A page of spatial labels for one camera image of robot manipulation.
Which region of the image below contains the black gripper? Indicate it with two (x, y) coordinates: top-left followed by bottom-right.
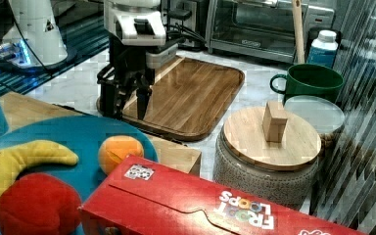
(97, 35), (155, 119)

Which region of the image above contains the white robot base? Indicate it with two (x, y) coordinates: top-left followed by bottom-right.
(0, 0), (76, 71)

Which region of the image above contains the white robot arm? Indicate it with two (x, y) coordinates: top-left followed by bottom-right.
(97, 0), (181, 119)

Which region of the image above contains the wooden cutting board tray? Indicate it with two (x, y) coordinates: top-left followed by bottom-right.
(96, 56), (246, 143)

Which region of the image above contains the plush orange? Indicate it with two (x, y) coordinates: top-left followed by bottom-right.
(98, 135), (144, 175)

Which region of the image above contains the blue round plate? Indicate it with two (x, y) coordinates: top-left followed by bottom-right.
(0, 116), (158, 200)

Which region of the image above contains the red cereal box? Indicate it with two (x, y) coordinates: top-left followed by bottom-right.
(79, 156), (365, 235)

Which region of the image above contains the plush red apple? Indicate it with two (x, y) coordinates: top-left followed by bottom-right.
(0, 173), (81, 235)

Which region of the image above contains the stainless toaster oven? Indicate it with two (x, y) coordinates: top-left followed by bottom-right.
(205, 0), (336, 65)

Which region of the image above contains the plush banana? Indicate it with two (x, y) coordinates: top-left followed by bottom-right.
(0, 140), (78, 196)

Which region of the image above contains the grey jar with wooden lid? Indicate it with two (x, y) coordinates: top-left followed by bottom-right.
(212, 101), (321, 210)

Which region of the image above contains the green mug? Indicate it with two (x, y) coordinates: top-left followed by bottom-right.
(269, 64), (344, 103)

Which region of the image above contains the blue white-capped bottle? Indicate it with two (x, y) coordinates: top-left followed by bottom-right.
(306, 30), (338, 68)

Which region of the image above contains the clear-lidded glass jar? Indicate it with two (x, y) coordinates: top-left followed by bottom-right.
(284, 95), (345, 148)

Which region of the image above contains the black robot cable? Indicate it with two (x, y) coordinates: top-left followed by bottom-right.
(163, 23), (208, 50)

